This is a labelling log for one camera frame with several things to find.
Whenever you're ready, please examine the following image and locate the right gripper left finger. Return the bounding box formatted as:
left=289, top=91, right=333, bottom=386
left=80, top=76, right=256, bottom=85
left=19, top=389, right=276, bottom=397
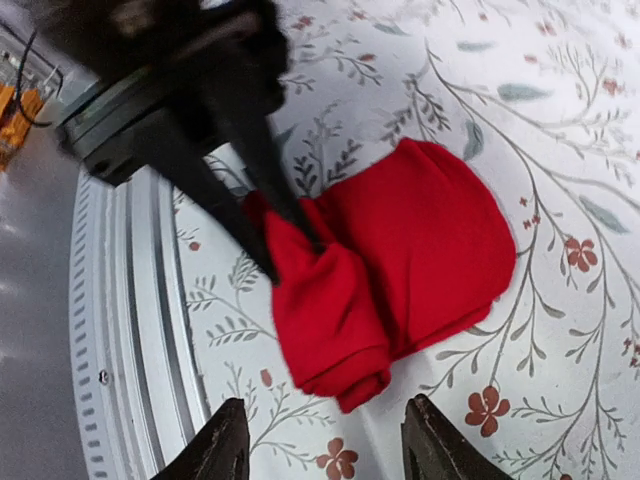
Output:
left=152, top=398, right=250, bottom=480

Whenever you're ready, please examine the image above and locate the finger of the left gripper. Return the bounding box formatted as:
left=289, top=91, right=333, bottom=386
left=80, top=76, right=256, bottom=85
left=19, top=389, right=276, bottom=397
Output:
left=149, top=110, right=278, bottom=283
left=219, top=85, right=324, bottom=253

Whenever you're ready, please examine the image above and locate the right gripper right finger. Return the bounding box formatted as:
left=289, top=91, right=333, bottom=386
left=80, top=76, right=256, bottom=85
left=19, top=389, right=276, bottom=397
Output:
left=401, top=394, right=510, bottom=480

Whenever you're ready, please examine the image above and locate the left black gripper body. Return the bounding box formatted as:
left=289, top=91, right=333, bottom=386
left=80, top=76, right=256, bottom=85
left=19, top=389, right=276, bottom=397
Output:
left=29, top=0, right=291, bottom=189

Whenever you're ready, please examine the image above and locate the red sock pair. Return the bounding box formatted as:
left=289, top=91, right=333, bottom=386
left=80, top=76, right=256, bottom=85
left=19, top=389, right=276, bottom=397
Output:
left=244, top=138, right=516, bottom=413

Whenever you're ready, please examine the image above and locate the floral tablecloth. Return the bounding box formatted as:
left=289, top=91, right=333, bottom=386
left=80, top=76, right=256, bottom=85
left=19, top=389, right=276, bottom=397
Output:
left=173, top=1, right=639, bottom=479

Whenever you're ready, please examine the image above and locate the aluminium front rail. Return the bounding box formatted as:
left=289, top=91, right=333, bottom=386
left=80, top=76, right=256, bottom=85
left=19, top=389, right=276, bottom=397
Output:
left=0, top=19, right=211, bottom=480

